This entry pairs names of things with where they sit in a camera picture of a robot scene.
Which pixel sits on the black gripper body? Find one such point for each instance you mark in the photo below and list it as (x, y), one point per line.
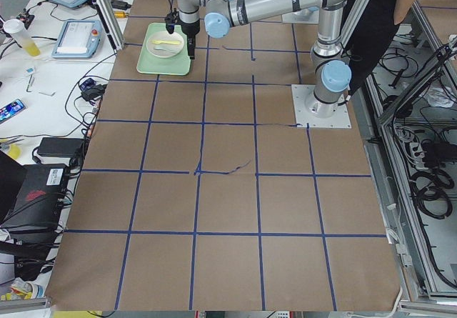
(189, 29)

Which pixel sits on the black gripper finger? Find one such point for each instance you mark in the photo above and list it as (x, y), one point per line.
(191, 45)

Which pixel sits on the white round plate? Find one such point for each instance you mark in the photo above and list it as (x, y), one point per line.
(164, 35)

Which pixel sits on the yellow plastic fork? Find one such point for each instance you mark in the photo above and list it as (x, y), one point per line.
(169, 42)

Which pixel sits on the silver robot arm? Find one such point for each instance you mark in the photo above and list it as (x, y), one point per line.
(219, 16)

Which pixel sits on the mint green plastic spoon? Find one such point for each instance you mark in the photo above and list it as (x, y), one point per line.
(167, 49)

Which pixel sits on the mint green tray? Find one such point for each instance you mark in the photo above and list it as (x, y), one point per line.
(178, 65)

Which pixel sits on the near teach pendant tablet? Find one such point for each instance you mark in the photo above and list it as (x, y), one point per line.
(78, 39)

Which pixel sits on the bottle with yellow liquid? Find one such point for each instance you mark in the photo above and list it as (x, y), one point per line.
(17, 30)

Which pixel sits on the black power adapter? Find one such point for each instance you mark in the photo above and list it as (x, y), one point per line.
(60, 147)

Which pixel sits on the smartphone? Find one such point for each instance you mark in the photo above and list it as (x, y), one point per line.
(12, 109)

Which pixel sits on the person in black apron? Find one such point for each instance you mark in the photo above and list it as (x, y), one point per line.
(372, 36)

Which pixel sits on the black computer case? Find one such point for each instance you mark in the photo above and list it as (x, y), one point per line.
(31, 195)

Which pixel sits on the aluminium frame post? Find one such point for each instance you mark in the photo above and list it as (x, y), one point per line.
(109, 23)

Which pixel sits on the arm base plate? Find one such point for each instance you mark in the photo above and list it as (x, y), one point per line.
(304, 16)
(310, 112)

